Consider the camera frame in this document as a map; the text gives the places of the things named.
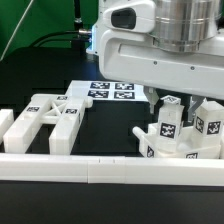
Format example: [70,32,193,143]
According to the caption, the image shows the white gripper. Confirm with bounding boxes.
[95,6,224,122]

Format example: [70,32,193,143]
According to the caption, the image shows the white chair seat block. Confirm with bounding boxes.
[132,123,221,159]

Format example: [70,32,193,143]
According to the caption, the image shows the white chair back frame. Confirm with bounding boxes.
[3,94,93,155]

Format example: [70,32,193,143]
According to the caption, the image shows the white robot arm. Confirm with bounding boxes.
[87,0,224,118]

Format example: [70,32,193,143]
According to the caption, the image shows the white tagged cube left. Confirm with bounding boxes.
[161,95,181,105]

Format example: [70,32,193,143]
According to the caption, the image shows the white marker base sheet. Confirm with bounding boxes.
[66,80,147,102]

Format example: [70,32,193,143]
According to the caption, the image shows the black pole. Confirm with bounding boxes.
[74,0,83,30]

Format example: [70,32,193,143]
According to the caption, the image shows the black cable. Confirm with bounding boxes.
[29,30,92,48]

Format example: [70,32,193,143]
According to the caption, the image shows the white U-shaped fence frame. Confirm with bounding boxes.
[0,108,224,187]

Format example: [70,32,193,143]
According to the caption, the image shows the white cable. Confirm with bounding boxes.
[0,0,36,61]

